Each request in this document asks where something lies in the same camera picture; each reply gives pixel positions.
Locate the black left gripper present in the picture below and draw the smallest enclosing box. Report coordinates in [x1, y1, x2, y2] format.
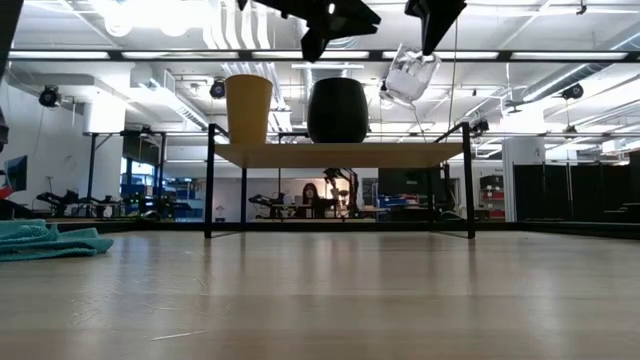
[236, 0, 383, 64]

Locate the black mug yellow inside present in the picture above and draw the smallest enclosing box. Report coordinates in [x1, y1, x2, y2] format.
[306, 76, 370, 145]

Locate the yellow paper cup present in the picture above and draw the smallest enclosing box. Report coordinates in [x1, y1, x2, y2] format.
[224, 73, 275, 146]

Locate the black cabinet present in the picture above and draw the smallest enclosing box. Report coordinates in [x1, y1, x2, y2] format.
[377, 167, 434, 222]

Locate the person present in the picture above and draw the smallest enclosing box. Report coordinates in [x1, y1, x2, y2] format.
[298, 181, 339, 219]

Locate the black room partition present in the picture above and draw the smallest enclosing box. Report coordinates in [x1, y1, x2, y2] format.
[513, 149, 640, 224]

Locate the dark computer monitor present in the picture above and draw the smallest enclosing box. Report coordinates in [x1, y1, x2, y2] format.
[4, 155, 29, 195]

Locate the teal cloth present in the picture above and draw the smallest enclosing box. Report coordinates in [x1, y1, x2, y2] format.
[0, 218, 116, 264]

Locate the wooden shelf black metal frame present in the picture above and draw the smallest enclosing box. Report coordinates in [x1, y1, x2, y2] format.
[203, 121, 477, 240]

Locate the black overhead frame bar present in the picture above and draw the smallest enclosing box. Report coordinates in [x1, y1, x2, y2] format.
[6, 48, 640, 64]

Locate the black table edge rail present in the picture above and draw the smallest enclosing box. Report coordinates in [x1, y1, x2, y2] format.
[47, 219, 640, 240]

